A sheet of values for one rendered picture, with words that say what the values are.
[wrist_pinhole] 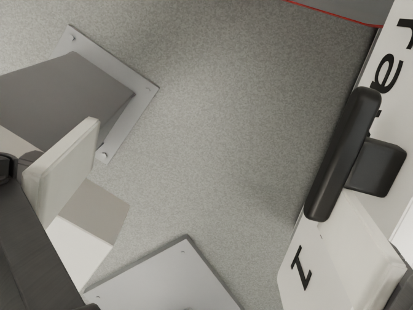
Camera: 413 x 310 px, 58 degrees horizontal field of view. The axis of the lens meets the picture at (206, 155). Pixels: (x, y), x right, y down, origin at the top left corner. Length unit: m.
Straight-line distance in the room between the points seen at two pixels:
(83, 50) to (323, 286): 0.98
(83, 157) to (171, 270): 1.19
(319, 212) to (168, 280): 1.20
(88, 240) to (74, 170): 0.16
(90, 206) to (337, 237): 0.22
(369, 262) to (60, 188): 0.13
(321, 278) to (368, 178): 0.09
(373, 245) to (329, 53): 0.99
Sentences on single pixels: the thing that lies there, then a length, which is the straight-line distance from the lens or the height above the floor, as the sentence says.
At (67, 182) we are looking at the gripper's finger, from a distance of 0.17.
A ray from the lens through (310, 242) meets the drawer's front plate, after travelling 0.29.
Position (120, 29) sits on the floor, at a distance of 1.12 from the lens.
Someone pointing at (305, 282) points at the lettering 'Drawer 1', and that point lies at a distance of 0.29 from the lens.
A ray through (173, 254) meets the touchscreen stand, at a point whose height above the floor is 0.03.
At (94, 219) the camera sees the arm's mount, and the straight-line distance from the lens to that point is 0.34.
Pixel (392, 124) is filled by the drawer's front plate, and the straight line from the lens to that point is 0.23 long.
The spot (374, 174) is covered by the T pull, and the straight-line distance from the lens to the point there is 0.21.
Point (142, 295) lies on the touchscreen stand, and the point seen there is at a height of 0.04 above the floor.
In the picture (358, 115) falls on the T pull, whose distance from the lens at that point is 0.19.
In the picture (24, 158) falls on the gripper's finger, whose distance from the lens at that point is 0.17.
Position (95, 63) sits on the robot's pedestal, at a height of 0.02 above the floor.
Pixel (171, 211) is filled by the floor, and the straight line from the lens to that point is 1.26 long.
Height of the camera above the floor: 1.08
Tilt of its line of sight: 68 degrees down
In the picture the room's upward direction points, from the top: 177 degrees counter-clockwise
